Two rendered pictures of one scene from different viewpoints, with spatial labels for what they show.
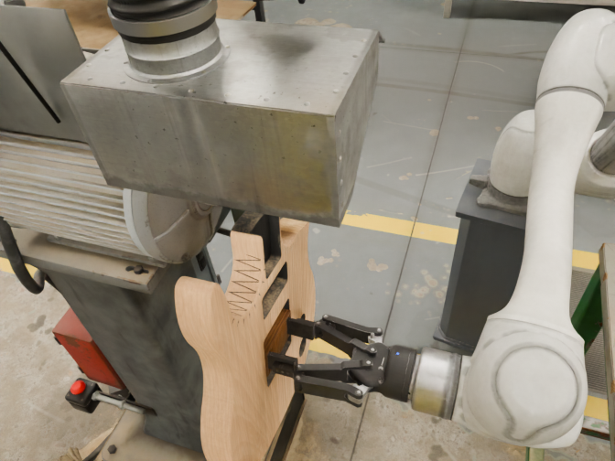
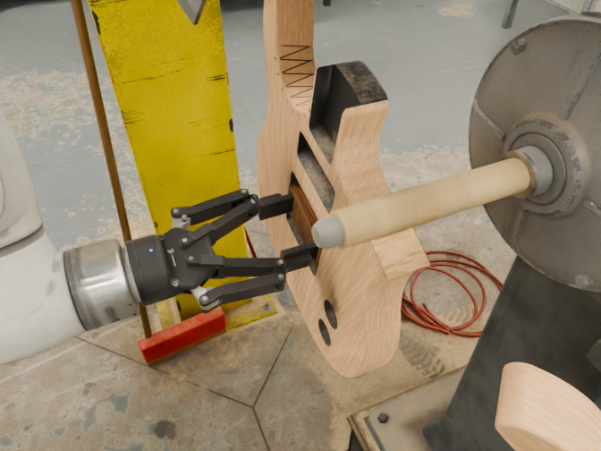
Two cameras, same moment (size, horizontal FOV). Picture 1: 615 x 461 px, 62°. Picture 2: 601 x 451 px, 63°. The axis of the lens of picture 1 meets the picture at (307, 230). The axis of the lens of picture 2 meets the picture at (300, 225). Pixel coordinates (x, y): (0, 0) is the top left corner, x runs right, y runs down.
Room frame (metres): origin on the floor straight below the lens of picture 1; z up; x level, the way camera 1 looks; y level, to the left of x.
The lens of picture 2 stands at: (0.72, -0.25, 1.52)
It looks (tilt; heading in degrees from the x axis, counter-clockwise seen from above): 44 degrees down; 133
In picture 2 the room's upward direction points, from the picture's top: straight up
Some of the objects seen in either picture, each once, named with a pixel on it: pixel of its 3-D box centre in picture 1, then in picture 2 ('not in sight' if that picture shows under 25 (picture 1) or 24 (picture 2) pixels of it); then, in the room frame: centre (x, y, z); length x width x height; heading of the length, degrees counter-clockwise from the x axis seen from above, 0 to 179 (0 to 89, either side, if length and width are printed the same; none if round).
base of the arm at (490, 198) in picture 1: (507, 185); not in sight; (1.12, -0.62, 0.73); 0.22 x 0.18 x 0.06; 59
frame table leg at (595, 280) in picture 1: (558, 371); not in sight; (0.65, -0.64, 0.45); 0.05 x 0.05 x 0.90; 67
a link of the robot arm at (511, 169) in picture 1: (528, 150); not in sight; (1.11, -0.64, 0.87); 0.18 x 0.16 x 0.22; 62
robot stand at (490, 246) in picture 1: (491, 267); not in sight; (1.11, -0.63, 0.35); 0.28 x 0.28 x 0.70; 59
